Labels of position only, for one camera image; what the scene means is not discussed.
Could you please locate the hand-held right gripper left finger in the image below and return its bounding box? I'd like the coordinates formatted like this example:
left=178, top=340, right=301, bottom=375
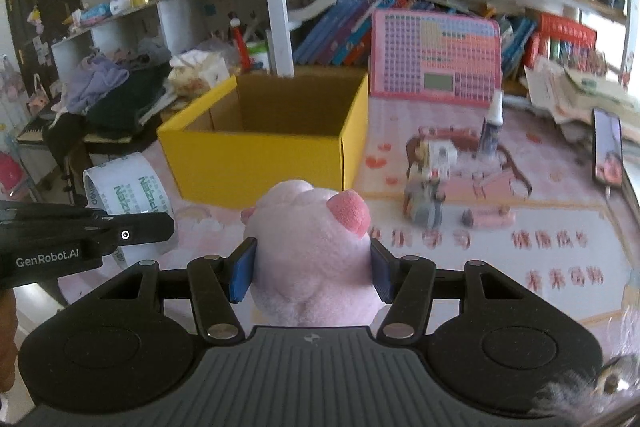
left=92, top=237, right=259, bottom=342

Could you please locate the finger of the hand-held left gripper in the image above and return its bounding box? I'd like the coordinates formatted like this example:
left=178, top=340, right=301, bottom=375
left=101, top=211, right=176, bottom=259

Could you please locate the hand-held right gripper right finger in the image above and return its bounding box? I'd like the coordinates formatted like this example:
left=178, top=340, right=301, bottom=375
left=369, top=238, right=526, bottom=341

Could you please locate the white printed tape roll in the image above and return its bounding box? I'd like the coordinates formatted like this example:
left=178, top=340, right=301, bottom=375
left=82, top=152, right=176, bottom=269

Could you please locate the pink plush pig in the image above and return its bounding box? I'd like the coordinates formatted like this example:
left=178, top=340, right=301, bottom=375
left=240, top=179, right=384, bottom=328

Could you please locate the yellow cardboard box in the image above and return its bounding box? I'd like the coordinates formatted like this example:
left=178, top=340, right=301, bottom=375
left=157, top=72, right=370, bottom=210

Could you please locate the pink plastic block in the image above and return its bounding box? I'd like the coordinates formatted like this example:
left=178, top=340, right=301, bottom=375
left=460, top=207, right=516, bottom=229

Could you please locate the spray bottle with white cap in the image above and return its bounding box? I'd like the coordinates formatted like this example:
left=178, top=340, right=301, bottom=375
left=477, top=91, right=505, bottom=158

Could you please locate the white green container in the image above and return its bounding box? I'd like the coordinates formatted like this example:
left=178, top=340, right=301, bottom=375
left=245, top=39, right=271, bottom=72

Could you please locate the purple cloth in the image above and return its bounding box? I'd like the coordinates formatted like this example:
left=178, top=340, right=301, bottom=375
left=65, top=54, right=132, bottom=114

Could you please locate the floral tissue box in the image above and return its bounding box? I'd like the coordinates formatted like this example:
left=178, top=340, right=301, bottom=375
left=167, top=52, right=231, bottom=98

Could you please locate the grey furry plush toy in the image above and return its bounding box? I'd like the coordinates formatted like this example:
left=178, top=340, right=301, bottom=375
left=530, top=352, right=640, bottom=427

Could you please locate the pink learning board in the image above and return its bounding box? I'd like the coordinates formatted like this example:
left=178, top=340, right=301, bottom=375
left=370, top=9, right=502, bottom=109

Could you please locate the row of blue books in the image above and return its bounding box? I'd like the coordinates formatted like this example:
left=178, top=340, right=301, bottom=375
left=292, top=0, right=382, bottom=68

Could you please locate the smartphone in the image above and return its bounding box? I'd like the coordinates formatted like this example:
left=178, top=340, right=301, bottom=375
left=591, top=108, right=624, bottom=188

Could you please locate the stack of papers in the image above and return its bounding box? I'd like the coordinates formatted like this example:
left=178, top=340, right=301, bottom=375
left=522, top=54, right=640, bottom=128

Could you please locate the red book box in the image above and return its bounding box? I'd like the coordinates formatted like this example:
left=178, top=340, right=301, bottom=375
left=537, top=13, right=598, bottom=58

